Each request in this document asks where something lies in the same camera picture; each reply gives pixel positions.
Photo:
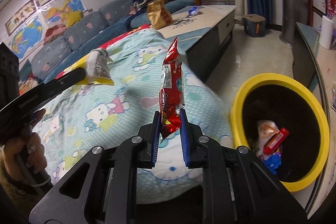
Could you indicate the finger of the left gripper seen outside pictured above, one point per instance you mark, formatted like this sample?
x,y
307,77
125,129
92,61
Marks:
x,y
57,86

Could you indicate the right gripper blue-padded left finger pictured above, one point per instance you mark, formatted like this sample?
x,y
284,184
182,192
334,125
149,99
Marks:
x,y
102,186

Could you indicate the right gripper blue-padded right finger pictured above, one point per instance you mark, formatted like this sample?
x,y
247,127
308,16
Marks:
x,y
237,186

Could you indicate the blue plastic bag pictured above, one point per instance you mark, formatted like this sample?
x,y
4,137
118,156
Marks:
x,y
273,162

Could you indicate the yellow white snack bag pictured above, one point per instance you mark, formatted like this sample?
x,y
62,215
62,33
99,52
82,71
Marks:
x,y
96,68

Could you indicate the clear orange bread bag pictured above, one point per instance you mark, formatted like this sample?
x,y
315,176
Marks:
x,y
266,130

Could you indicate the red foil chip bag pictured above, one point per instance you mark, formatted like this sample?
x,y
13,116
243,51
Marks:
x,y
171,97

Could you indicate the red long snack wrapper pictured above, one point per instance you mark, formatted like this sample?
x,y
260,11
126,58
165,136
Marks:
x,y
275,142

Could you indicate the yellow rimmed black trash bin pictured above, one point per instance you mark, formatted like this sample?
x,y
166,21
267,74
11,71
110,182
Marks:
x,y
284,126

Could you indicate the person's left hand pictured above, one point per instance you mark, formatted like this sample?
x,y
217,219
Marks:
x,y
30,142

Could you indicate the world map poster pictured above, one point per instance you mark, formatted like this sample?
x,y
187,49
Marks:
x,y
28,37

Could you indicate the hello kitty light blue blanket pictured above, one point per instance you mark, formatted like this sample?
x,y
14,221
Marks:
x,y
106,115

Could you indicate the pile of clothes on sofa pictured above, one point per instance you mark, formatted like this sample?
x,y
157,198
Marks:
x,y
53,32

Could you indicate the blue grey sectional sofa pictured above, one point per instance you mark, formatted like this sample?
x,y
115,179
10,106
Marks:
x,y
98,27

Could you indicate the china map poster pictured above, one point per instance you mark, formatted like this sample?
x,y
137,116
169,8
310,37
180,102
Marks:
x,y
60,11

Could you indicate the colourful bead tray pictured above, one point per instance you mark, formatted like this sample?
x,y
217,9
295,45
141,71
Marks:
x,y
333,102

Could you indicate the grey white coffee table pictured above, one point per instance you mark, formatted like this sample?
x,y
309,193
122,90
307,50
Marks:
x,y
203,37

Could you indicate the brown paper bag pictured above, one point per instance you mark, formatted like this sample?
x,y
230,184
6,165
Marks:
x,y
158,15

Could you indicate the blue storage box stool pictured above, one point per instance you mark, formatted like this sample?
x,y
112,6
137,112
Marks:
x,y
254,25

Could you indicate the small blue wrapper on table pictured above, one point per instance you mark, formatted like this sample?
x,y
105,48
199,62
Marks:
x,y
193,11

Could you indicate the white vase red flowers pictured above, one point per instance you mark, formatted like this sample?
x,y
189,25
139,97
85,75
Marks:
x,y
327,32

